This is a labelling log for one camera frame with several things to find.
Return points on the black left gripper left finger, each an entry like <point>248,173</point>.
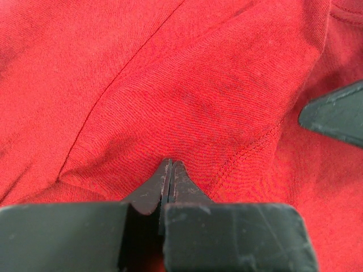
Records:
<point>88,236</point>

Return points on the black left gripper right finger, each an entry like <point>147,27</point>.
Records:
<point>201,235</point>

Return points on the red t shirt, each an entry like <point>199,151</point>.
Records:
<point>94,94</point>

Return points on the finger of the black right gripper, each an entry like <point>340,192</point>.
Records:
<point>337,114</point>

